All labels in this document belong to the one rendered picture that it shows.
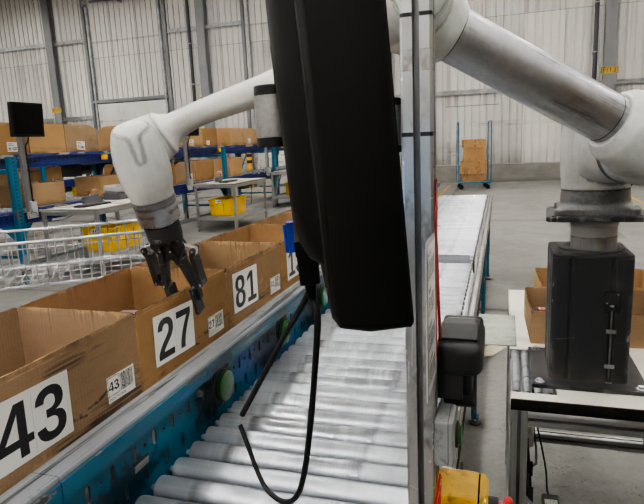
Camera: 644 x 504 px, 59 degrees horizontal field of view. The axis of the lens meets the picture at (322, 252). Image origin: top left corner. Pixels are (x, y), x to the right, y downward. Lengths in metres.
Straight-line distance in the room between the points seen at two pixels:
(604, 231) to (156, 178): 1.03
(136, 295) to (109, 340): 0.55
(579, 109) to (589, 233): 0.39
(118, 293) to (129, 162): 0.55
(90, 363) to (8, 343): 0.31
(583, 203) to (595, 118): 0.29
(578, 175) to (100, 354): 1.11
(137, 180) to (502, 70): 0.72
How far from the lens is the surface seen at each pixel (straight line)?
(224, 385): 1.37
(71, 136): 7.99
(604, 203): 1.47
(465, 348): 0.82
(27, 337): 1.37
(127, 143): 1.15
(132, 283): 1.66
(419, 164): 0.75
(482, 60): 1.12
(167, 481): 1.19
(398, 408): 1.38
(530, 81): 1.16
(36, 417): 1.01
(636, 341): 1.85
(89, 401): 1.10
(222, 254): 1.94
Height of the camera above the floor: 1.36
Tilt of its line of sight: 11 degrees down
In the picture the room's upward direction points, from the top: 3 degrees counter-clockwise
